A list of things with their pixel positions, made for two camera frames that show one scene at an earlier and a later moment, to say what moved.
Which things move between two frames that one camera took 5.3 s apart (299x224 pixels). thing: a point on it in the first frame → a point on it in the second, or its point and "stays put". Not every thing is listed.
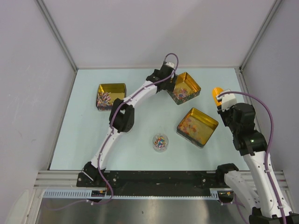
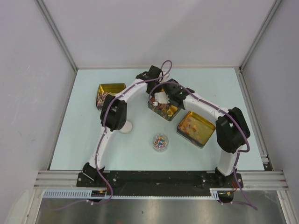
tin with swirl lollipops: (107, 93) stays put
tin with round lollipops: (185, 88) → (165, 110)
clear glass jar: (160, 142) stays put
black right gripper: (222, 114) → (182, 88)
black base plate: (150, 180) stays put
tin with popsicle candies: (197, 127) stays put
